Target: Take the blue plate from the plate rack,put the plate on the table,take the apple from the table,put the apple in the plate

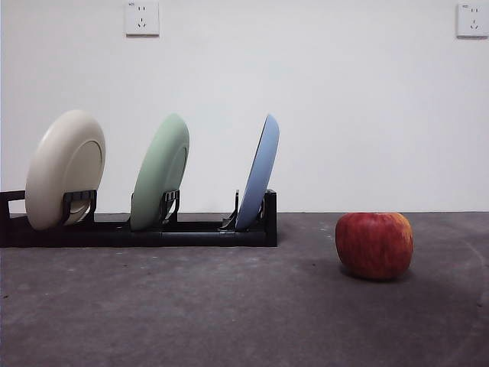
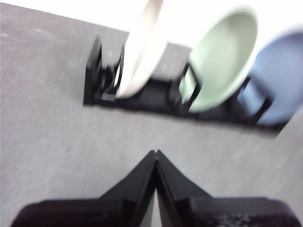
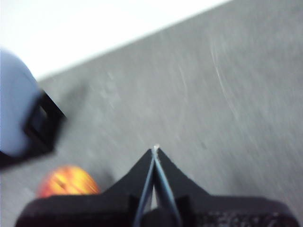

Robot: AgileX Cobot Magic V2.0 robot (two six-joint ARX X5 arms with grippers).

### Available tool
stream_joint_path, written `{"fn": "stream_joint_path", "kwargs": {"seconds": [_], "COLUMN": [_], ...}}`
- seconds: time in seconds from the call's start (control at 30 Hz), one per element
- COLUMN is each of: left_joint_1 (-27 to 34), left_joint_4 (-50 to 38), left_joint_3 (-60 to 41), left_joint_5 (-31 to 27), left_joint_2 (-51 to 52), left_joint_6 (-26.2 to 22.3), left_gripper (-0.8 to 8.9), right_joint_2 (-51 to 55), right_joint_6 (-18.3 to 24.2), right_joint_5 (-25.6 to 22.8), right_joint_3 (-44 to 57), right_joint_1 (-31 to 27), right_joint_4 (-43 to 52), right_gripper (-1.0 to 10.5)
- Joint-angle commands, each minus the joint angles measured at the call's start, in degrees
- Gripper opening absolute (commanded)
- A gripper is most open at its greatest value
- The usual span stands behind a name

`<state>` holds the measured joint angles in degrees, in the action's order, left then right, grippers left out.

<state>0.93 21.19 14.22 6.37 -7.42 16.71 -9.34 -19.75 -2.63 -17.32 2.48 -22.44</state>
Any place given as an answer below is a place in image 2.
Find green plate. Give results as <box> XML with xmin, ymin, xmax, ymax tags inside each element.
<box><xmin>181</xmin><ymin>6</ymin><xmax>258</xmax><ymax>113</ymax></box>

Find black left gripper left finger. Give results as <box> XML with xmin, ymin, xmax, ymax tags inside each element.
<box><xmin>10</xmin><ymin>150</ymin><xmax>159</xmax><ymax>227</ymax></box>

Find black plate rack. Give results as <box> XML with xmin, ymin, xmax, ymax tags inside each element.
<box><xmin>83</xmin><ymin>35</ymin><xmax>288</xmax><ymax>139</ymax></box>

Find cream plate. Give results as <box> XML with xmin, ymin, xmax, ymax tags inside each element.
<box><xmin>116</xmin><ymin>0</ymin><xmax>170</xmax><ymax>99</ymax></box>

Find blue plate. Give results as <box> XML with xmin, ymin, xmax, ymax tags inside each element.
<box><xmin>236</xmin><ymin>23</ymin><xmax>303</xmax><ymax>127</ymax></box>

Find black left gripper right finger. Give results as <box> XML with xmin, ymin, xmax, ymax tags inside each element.
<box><xmin>155</xmin><ymin>150</ymin><xmax>303</xmax><ymax>227</ymax></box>

